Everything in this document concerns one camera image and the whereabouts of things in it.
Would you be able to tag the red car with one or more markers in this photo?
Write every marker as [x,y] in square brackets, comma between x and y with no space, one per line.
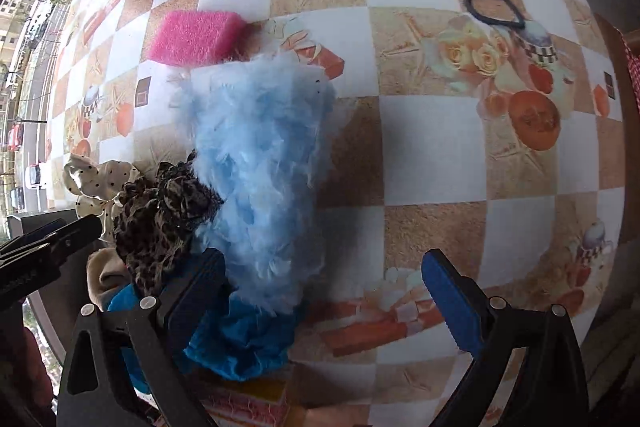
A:
[15,138]

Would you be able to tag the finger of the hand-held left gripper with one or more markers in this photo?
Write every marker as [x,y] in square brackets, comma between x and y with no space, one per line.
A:
[75,237]
[35,234]

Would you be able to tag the cream polka dot scrunchie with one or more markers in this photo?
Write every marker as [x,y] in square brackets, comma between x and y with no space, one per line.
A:
[95,177]

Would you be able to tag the white car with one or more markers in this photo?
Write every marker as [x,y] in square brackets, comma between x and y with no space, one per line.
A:
[35,175]

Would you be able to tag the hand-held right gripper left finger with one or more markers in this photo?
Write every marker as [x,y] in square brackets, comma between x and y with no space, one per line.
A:
[200,287]

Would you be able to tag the light blue feather boa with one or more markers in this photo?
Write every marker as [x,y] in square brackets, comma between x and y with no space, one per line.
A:
[260,167]

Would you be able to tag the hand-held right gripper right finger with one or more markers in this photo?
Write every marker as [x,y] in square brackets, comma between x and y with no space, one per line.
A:
[450,302]

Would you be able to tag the person's left forearm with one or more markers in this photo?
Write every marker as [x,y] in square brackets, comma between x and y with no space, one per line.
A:
[25,367]

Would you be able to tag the pink sponge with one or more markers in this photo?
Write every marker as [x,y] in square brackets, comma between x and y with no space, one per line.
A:
[195,37]

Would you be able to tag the beige knit hat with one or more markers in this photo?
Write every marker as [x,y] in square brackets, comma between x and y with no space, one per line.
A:
[102,277]

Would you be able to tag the checkered printed tablecloth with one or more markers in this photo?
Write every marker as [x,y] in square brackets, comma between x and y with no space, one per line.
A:
[415,132]

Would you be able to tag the blue cloth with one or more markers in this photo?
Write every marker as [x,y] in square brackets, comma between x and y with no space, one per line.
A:
[240,342]

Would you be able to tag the leopard print scrunchie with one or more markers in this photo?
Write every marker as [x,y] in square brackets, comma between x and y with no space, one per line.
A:
[155,217]

